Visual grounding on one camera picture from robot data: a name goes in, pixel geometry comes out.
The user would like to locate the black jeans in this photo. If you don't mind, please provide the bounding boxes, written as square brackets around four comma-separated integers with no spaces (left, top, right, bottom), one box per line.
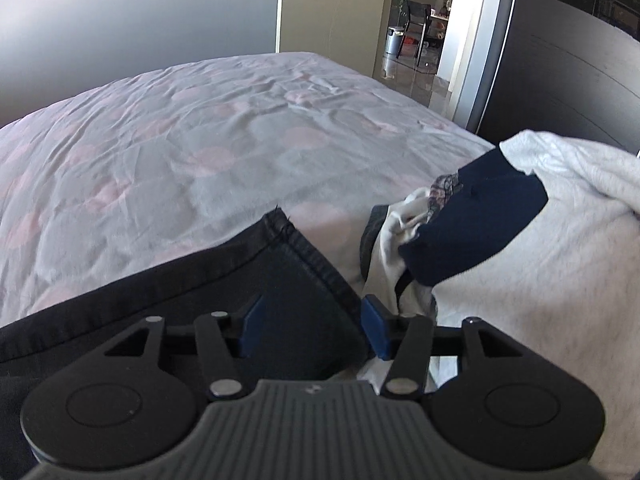
[1,209,373,479]

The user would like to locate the white fluffy garment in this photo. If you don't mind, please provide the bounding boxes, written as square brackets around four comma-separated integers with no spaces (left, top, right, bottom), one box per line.
[433,130,639,479]

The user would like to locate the white and grey shirt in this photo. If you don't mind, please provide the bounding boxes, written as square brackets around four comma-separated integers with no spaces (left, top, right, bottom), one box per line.
[354,171,464,394]

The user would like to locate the navy blue garment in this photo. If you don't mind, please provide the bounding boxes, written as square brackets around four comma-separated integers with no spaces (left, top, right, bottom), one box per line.
[396,148,548,290]

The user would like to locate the pink dotted bed sheet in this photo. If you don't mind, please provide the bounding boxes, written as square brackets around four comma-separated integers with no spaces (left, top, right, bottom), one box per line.
[1,53,489,324]

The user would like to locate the dark wardrobe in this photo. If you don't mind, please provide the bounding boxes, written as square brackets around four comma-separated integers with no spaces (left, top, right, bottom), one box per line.
[477,0,639,154]

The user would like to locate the metal trash bin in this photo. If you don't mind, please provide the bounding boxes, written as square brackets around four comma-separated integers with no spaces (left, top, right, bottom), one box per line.
[384,26,405,56]

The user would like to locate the dark chair in hallway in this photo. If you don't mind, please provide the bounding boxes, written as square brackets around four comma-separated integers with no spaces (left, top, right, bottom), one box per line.
[396,0,432,62]

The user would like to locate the cream open door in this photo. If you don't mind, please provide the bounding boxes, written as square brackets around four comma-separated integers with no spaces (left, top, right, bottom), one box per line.
[276,0,390,77]

